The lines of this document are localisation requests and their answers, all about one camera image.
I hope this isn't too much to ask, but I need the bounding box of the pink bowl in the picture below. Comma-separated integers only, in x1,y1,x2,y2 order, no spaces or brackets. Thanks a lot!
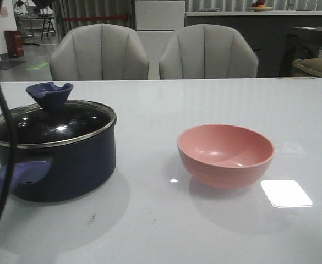
177,124,275,189

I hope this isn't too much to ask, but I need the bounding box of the glass lid with blue knob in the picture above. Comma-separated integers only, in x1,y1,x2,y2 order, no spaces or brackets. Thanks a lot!
10,82,117,149

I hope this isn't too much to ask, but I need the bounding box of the right grey upholstered chair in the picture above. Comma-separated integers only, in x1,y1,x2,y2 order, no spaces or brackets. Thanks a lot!
159,24,259,79

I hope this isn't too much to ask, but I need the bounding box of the grey upholstered chair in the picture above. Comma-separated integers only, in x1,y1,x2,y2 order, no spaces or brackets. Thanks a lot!
159,24,259,79
50,24,149,81

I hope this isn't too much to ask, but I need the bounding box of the left grey upholstered chair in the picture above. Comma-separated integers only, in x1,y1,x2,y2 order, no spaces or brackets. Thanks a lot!
50,24,149,81

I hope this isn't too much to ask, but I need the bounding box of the white refrigerator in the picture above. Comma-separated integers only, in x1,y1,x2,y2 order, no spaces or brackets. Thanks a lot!
135,1,185,80

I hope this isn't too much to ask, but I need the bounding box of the dark blue saucepan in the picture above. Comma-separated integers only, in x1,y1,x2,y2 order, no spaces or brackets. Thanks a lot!
9,126,116,202

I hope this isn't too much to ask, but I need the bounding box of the red belt barrier stanchion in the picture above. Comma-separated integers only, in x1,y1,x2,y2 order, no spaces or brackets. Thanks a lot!
57,14,132,45

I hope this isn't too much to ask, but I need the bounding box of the grey kitchen counter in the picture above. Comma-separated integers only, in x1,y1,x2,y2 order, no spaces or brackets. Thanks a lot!
185,10,322,78

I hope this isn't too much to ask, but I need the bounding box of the grey pleated curtain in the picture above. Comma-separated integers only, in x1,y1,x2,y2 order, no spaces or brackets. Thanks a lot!
51,0,137,45

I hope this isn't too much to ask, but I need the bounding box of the fruit plate on counter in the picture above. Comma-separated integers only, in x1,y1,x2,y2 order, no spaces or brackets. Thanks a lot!
250,0,273,12

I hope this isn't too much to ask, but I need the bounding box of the dark washing machine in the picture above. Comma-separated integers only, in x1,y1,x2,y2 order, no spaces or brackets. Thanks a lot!
279,27,322,77

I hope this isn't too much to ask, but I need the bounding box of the red trash bin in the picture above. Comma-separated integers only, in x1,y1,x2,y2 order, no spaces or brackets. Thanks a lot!
4,30,24,58

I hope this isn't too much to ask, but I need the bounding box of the tan cushion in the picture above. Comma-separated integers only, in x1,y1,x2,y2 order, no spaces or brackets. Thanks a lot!
292,58,322,78

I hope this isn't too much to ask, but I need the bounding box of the background work table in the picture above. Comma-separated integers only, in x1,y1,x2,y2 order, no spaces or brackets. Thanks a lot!
14,13,56,40

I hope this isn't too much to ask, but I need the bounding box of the dark floor mat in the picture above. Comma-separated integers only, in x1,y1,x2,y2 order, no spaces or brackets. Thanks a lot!
0,61,26,70

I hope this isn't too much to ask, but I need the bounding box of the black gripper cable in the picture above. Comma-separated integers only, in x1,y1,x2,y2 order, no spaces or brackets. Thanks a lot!
0,0,20,248

